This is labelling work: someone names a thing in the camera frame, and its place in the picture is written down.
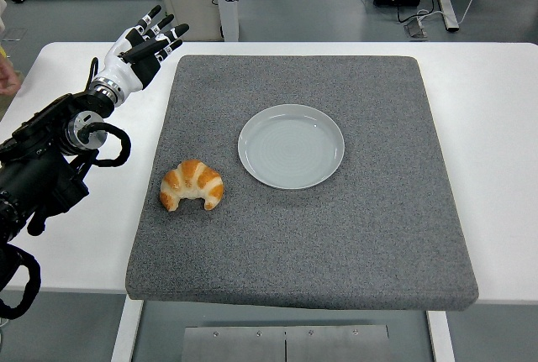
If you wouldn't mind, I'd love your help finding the person's hand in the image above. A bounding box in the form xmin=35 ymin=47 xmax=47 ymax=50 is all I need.
xmin=0 ymin=57 xmax=23 ymax=97

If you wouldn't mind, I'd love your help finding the grey felt mat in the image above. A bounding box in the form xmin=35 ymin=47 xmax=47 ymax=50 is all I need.
xmin=124 ymin=55 xmax=480 ymax=312

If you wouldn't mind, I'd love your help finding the white black-fingered robot hand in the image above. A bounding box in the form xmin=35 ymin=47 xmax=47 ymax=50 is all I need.
xmin=92 ymin=4 xmax=190 ymax=95

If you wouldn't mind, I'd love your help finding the golden croissant bread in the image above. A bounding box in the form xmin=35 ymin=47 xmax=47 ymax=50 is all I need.
xmin=159 ymin=159 xmax=225 ymax=212

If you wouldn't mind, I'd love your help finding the grey floor socket box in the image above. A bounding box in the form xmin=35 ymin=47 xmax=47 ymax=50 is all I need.
xmin=403 ymin=17 xmax=429 ymax=39

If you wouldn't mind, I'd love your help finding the person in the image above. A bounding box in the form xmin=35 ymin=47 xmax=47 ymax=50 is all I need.
xmin=0 ymin=0 xmax=8 ymax=60

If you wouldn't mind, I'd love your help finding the white table leg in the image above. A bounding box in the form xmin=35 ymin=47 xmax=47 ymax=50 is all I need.
xmin=109 ymin=296 xmax=145 ymax=362
xmin=425 ymin=309 xmax=457 ymax=362

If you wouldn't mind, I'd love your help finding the pale grey round plate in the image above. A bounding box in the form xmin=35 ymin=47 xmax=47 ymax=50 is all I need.
xmin=237 ymin=103 xmax=345 ymax=191

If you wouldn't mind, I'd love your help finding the white square post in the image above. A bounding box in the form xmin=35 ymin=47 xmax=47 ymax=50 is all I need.
xmin=211 ymin=0 xmax=240 ymax=43

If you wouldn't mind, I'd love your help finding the grey metal plate with screws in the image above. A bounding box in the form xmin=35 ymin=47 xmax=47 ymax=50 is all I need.
xmin=181 ymin=324 xmax=391 ymax=362

